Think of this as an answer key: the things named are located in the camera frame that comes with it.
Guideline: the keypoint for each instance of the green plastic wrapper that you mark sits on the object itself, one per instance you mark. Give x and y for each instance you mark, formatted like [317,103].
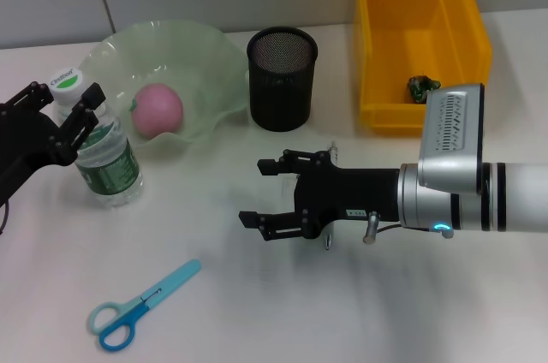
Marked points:
[419,88]

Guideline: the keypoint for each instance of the pink peach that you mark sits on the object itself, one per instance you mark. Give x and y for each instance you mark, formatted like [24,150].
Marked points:
[158,110]

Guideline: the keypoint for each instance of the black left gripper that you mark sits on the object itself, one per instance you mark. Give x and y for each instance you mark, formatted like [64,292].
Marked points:
[25,140]

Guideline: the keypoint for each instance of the yellow plastic storage bin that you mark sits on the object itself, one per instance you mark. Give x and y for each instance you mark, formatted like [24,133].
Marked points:
[406,16]

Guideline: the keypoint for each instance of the black mesh pen holder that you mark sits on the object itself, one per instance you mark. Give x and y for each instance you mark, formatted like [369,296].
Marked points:
[280,93]

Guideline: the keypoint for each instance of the pale green glass fruit plate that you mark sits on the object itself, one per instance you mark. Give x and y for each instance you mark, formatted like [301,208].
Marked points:
[180,50]

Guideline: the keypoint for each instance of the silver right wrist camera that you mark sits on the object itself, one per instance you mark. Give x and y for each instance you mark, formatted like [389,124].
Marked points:
[449,140]

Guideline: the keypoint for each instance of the blue scissors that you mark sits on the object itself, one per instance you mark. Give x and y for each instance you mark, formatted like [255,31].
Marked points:
[171,281]

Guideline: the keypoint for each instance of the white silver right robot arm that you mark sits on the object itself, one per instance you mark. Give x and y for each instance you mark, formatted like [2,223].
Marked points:
[522,196]

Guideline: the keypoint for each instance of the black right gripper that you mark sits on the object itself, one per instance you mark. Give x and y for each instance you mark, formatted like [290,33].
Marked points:
[351,196]

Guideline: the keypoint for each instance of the silver ballpoint pen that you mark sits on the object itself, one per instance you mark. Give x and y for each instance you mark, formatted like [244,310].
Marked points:
[329,244]

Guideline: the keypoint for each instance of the green label water bottle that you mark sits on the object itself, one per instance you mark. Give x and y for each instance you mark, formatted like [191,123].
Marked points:
[111,166]

